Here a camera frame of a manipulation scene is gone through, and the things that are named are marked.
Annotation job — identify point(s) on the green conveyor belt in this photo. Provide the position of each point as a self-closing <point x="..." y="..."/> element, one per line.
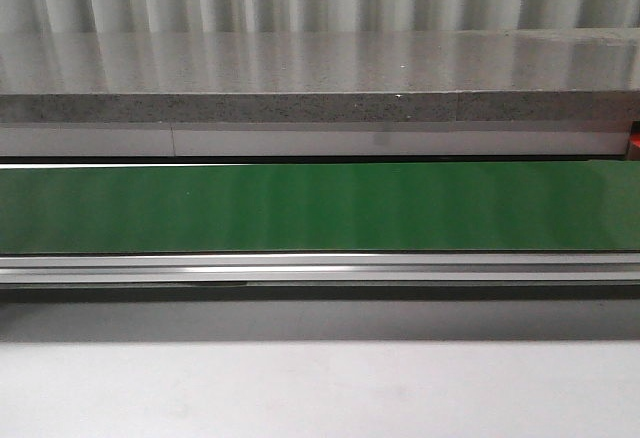
<point x="489" y="206"/>

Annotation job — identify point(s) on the grey speckled stone counter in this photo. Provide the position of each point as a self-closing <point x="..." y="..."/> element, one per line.
<point x="445" y="95"/>

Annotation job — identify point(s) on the red plastic tray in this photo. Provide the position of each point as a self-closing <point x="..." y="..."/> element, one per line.
<point x="633" y="151"/>

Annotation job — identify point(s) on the aluminium conveyor frame rail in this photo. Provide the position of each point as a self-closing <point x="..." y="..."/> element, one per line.
<point x="280" y="276"/>

